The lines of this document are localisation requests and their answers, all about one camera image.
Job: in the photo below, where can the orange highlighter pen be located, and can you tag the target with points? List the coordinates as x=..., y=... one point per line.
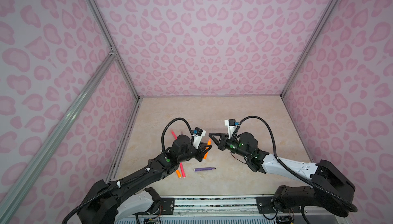
x=207, y=149
x=178, y=174

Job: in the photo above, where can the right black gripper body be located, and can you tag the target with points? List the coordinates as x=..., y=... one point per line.
x=236, y=149

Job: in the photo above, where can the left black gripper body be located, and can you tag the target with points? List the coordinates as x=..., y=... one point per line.
x=191, y=153

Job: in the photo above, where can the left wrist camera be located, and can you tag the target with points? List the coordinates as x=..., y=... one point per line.
x=196, y=137

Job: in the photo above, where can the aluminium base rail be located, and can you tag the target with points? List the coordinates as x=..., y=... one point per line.
x=218, y=209

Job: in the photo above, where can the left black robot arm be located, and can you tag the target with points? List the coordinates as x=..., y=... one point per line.
x=100, y=206

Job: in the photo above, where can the diagonal aluminium frame bar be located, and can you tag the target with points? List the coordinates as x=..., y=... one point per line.
x=24, y=183

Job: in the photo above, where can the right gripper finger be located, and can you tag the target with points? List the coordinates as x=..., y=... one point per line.
x=217, y=136
x=222, y=145

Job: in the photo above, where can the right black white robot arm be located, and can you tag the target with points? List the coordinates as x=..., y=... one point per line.
x=325, y=185

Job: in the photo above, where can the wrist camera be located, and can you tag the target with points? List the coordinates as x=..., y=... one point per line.
x=232, y=126
x=196, y=137

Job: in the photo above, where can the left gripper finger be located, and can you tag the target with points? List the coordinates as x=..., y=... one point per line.
x=200, y=155
x=203, y=146

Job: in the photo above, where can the purple highlighter pen right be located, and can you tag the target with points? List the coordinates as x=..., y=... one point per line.
x=204, y=169

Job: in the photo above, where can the pink highlighter pen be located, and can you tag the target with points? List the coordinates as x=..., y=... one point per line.
x=174, y=135
x=182, y=170

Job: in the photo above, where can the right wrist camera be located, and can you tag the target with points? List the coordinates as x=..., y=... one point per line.
x=232, y=126

